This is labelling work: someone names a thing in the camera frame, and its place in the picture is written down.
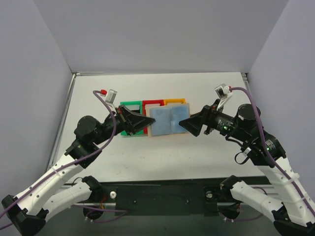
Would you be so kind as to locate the green plastic bin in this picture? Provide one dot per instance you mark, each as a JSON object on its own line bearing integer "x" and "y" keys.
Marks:
{"x": 126, "y": 103}

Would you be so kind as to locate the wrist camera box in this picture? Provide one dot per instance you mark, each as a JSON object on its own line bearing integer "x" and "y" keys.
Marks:
{"x": 110, "y": 97}
{"x": 224, "y": 93}

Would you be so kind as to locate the red plastic bin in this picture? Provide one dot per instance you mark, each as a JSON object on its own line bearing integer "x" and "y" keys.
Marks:
{"x": 160, "y": 101}

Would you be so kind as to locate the cards in green bin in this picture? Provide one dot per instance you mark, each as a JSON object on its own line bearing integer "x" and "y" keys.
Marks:
{"x": 133, "y": 107}

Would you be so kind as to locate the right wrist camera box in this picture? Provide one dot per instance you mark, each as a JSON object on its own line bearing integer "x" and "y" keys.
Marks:
{"x": 224, "y": 93}

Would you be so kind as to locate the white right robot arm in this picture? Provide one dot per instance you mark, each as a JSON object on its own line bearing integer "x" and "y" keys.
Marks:
{"x": 291, "y": 214}

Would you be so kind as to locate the yellow plastic bin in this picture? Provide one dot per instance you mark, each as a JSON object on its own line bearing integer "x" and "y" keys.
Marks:
{"x": 174, "y": 101}

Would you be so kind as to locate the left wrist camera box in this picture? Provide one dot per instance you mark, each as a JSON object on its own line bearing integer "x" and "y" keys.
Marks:
{"x": 110, "y": 97}

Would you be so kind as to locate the beige leather card holder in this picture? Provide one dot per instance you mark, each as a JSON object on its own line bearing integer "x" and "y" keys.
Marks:
{"x": 169, "y": 120}

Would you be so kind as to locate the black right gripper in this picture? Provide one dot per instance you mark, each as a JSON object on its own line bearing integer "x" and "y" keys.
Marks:
{"x": 207, "y": 119}

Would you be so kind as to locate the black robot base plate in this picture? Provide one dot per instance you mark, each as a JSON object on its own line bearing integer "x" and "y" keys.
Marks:
{"x": 166, "y": 197}

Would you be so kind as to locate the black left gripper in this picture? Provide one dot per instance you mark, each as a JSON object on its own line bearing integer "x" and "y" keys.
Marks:
{"x": 123, "y": 119}

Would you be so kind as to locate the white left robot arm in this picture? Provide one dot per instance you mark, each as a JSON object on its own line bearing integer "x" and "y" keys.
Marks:
{"x": 31, "y": 209}

